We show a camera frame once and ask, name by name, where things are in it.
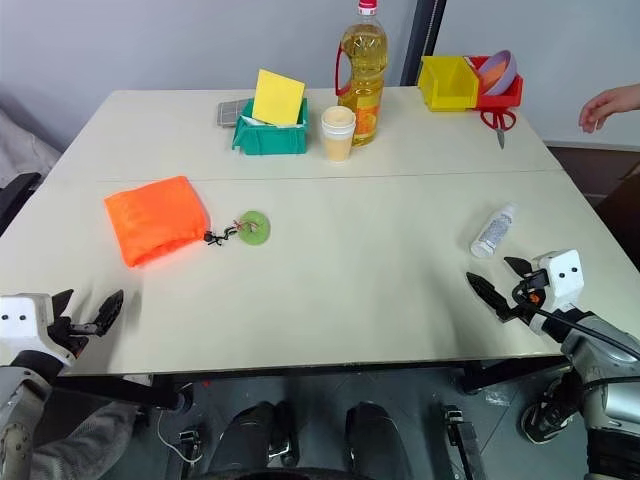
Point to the green plastic bin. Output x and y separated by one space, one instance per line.
270 137

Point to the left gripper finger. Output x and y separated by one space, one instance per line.
62 302
110 312

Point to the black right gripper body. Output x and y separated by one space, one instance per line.
527 295

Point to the purple plastic bowl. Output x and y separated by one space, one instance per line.
500 75

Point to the bystander bare hand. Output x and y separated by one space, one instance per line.
602 111

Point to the black chair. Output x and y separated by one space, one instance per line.
15 197

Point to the yellow plastic bin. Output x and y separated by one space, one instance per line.
447 85

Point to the orange plastic bowl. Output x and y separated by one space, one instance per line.
489 76

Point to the yellow square sponge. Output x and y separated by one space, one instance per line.
277 97

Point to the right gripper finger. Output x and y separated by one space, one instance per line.
520 268
490 292

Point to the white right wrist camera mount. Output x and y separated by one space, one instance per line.
562 277

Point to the dark rounded shape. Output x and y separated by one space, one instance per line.
245 437
375 440

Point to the black caster wheel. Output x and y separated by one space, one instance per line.
547 415

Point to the stack of paper cups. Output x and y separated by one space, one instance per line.
338 135

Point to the yellow cooking oil bottle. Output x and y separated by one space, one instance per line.
362 80

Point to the bystander bare forearm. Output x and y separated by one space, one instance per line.
634 97

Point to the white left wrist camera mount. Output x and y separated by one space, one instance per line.
22 320

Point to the grey fabric bundle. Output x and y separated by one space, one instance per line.
85 440

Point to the small white plastic bottle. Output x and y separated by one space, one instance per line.
494 231

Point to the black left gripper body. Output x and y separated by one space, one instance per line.
70 336

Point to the green round disc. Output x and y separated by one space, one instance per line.
255 229

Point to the black table frame bar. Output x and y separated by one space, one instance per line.
510 372
120 390

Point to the black upright pole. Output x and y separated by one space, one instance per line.
422 42

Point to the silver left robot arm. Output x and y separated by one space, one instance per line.
17 400

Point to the red plastic bin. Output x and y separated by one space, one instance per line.
502 97

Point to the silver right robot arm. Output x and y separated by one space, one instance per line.
607 365

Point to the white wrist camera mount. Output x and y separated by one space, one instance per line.
22 320
562 277

